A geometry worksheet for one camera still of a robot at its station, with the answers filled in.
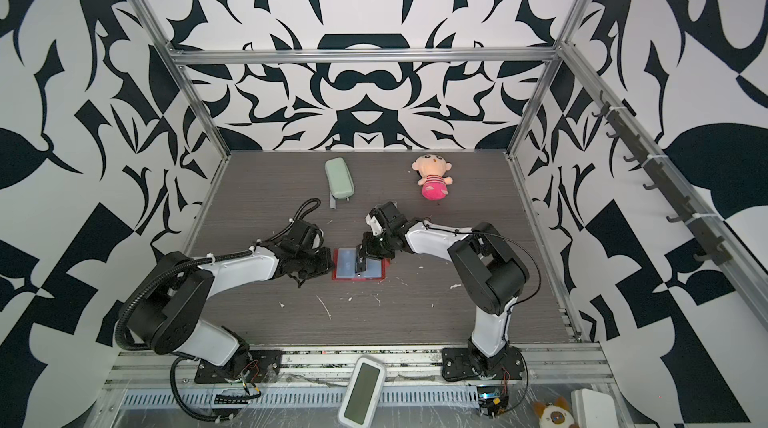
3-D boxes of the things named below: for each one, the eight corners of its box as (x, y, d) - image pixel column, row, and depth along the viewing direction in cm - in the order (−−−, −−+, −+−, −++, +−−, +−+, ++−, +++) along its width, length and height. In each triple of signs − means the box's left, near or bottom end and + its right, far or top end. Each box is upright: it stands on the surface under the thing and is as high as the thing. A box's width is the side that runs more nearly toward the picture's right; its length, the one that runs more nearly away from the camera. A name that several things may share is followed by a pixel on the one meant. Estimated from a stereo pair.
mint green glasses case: (331, 209, 105) (330, 204, 103) (323, 164, 118) (321, 159, 116) (358, 203, 107) (358, 198, 104) (347, 159, 120) (346, 154, 117)
